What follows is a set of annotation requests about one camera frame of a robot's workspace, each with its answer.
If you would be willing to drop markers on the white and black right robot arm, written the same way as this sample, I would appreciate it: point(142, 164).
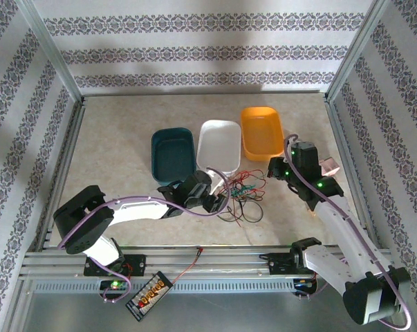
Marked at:
point(336, 224)

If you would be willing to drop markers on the pink plug adapter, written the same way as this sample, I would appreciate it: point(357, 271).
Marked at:
point(330, 166)

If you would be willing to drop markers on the orange plastic bin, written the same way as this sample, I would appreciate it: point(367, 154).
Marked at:
point(261, 133)

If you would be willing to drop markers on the teal plastic bin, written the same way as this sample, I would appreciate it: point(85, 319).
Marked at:
point(173, 155)

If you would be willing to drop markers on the white plastic bin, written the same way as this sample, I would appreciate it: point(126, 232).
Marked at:
point(218, 145)

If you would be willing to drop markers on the black power distribution board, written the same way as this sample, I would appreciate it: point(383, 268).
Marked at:
point(149, 295)

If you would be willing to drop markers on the small circuit board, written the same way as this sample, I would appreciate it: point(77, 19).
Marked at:
point(115, 285)
point(303, 285)

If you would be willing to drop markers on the aluminium side rail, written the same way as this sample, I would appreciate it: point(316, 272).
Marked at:
point(64, 166)
point(339, 138)

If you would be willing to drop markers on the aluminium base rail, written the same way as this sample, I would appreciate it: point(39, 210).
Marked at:
point(211, 259)

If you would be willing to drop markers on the aluminium back rail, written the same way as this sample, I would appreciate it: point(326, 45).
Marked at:
point(194, 93)

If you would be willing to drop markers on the aluminium frame post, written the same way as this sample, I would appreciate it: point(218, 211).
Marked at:
point(357, 52)
point(52, 52)

